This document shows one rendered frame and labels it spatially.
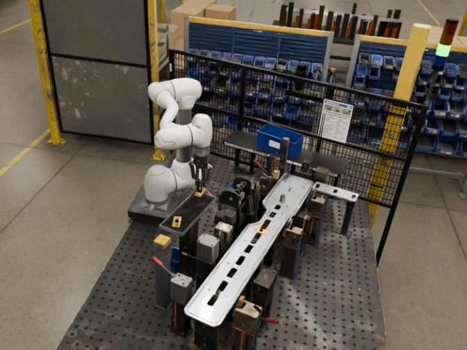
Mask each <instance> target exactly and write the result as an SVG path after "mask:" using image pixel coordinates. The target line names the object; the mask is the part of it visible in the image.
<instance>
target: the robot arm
mask: <svg viewBox="0 0 467 350"><path fill-rule="evenodd" d="M148 93H149V97H150V99H151V100H152V101H153V102H154V103H155V104H156V105H158V106H160V107H162V108H164V109H166V112H165V114H164V116H163V118H162V119H161V122H160V125H159V127H160V130H159V131H158V132H157V133H156V134H155V137H154V141H155V144H156V146H157V147H158V148H159V149H163V150H173V149H176V155H177V157H176V158H175V159H174V160H173V163H172V166H171V168H169V169H168V168H167V167H165V166H163V165H154V166H152V167H150V168H149V169H148V171H147V173H146V176H145V198H144V200H143V202H142V203H141V204H140V207H141V208H149V212H150V213H152V212H153V211H154V210H160V211H162V212H166V211H167V207H168V205H169V203H170V200H171V198H173V194H170V193H172V192H173V191H175V190H182V189H185V188H189V187H191V186H194V185H196V186H197V190H196V192H198V190H199V182H200V181H201V179H202V181H201V186H200V192H201V193H202V192H203V191H204V186H205V182H207V181H208V180H209V176H210V173H211V169H212V168H213V166H212V165H209V163H208V154H209V153H210V145H211V138H212V123H211V118H210V117H209V116H208V115H205V114H196V115H195V116H194V117H193V119H192V107H193V106H194V103H195V101H196V99H198V98H199V97H200V96H201V93H202V87H201V84H200V83H199V81H196V80H194V79H192V78H178V79H173V80H171V81H164V82H160V83H158V82H156V83H152V84H150V85H149V87H148ZM174 118H175V119H176V124H174V123H172V122H173V120H174ZM192 152H193V153H194V159H193V158H192ZM207 166H208V171H207V175H205V169H206V167H207Z"/></svg>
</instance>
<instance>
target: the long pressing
mask: <svg viewBox="0 0 467 350"><path fill-rule="evenodd" d="M284 181H285V182H284ZM314 184H315V183H314V182H313V181H311V180H308V179H305V178H301V177H299V176H294V175H292V174H288V173H285V174H283V175H282V176H281V178H280V179H279V180H278V181H277V183H276V184H275V186H274V187H273V188H272V189H271V191H270V192H269V193H268V195H267V196H266V198H265V199H264V200H263V203H262V204H263V207H264V208H265V209H266V213H265V214H264V216H263V217H262V218H261V220H260V221H259V222H257V223H253V224H248V225H246V227H245V228H244V229H243V230H242V232H241V233H240V235H239V236H238V237H237V238H236V240H235V241H234V242H233V244H232V245H231V246H230V247H229V249H228V250H227V252H226V253H225V254H224V255H223V257H222V258H221V259H220V261H219V262H218V264H217V265H216V266H215V267H214V269H213V270H212V272H211V273H210V274H209V275H208V277H207V278H206V279H205V281H204V282H203V283H202V284H201V286H200V287H199V289H198V290H197V291H196V293H195V294H194V295H193V296H192V298H191V299H190V301H189V302H188V303H187V304H186V306H185V308H184V313H185V315H186V316H188V317H190V318H192V319H194V320H196V321H199V322H201V323H203V324H205V325H207V326H210V327H218V326H220V325H221V324H222V322H223V321H224V319H225V318H226V316H227V315H228V313H229V311H230V310H231V309H232V307H233V305H234V304H235V302H236V301H237V299H238V297H239V296H240V294H241V293H242V291H243V290H244V288H245V286H246V285H247V283H248V282H249V280H250V279H251V277H252V275H253V274H254V272H255V271H256V269H257V267H258V266H259V265H260V263H261V261H262V260H263V258H264V257H265V255H266V253H267V252H268V250H269V249H270V247H271V246H272V244H273V242H274V241H275V240H276V238H277V236H278V234H279V233H280V232H281V230H282V228H283V227H284V225H285V224H286V222H287V221H288V219H290V218H291V217H293V216H295V215H296V214H297V212H298V211H299V209H300V208H301V206H302V204H303V203H304V201H305V200H306V198H307V197H308V195H309V193H310V191H311V190H312V189H313V188H312V187H313V186H314ZM289 188H291V189H290V191H288V190H289ZM282 194H285V197H286V198H285V202H280V196H281V195H282ZM276 205H279V206H281V208H280V209H279V210H277V209H275V207H276ZM271 213H276V215H275V216H274V217H269V215H270V214H271ZM282 213H283V214H282ZM266 220H270V221H271V222H270V223H269V225H268V227H267V228H266V230H267V231H269V233H268V234H267V235H264V234H262V235H261V237H260V238H259V240H258V241H257V242H256V244H252V243H251V241H252V239H253V238H254V236H255V235H256V234H257V233H258V232H256V231H254V228H255V227H256V226H257V227H259V228H261V227H262V225H263V224H264V222H265V221H266ZM244 240H245V241H244ZM248 245H252V246H253V248H252V250H251V251H250V252H249V253H245V252H244V250H246V248H247V246H248ZM260 246H261V247H260ZM241 256H243V257H245V260H244V261H243V263H242V264H241V265H237V264H236V262H237V261H238V259H239V258H240V257H241ZM227 263H228V264H227ZM232 268H234V269H237V272H236V273H235V274H234V275H233V277H232V278H229V277H227V274H228V273H229V272H230V271H231V269H232ZM223 281H226V282H227V283H228V284H227V286H226V288H225V289H224V290H223V291H222V292H220V294H219V295H217V294H216V293H215V292H216V290H217V289H218V288H219V286H220V285H221V283H222V282H223ZM209 289H210V290H209ZM213 295H216V296H218V299H217V301H216V302H215V303H214V305H213V306H209V305H207V303H208V302H209V300H210V299H211V297H212V296H213Z"/></svg>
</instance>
